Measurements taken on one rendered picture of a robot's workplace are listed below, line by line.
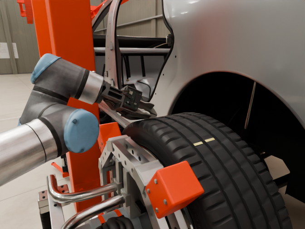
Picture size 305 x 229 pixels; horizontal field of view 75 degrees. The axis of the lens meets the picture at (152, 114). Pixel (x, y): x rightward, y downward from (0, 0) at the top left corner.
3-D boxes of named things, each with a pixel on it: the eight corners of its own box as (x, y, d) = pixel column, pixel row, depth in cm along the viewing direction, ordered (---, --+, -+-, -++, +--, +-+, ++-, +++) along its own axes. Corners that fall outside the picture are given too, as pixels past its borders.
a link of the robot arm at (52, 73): (30, 87, 55) (44, 54, 56) (75, 102, 60) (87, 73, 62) (26, 82, 47) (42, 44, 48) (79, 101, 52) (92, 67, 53)
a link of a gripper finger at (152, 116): (161, 123, 64) (136, 113, 60) (152, 124, 69) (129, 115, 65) (163, 114, 65) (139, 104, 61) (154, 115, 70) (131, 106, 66)
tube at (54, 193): (123, 194, 58) (122, 162, 55) (51, 220, 49) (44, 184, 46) (105, 166, 73) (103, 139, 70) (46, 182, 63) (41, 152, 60)
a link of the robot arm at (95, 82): (76, 102, 60) (86, 73, 62) (91, 107, 62) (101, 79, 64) (81, 97, 52) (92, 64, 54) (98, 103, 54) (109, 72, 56)
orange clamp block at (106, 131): (124, 142, 72) (117, 121, 75) (103, 147, 68) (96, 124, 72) (120, 149, 77) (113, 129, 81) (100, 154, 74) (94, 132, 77)
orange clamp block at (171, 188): (186, 206, 43) (206, 191, 37) (156, 221, 40) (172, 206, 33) (171, 177, 47) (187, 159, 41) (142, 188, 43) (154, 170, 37)
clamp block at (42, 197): (71, 204, 65) (69, 190, 63) (40, 215, 61) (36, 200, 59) (68, 195, 69) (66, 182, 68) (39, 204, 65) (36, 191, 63)
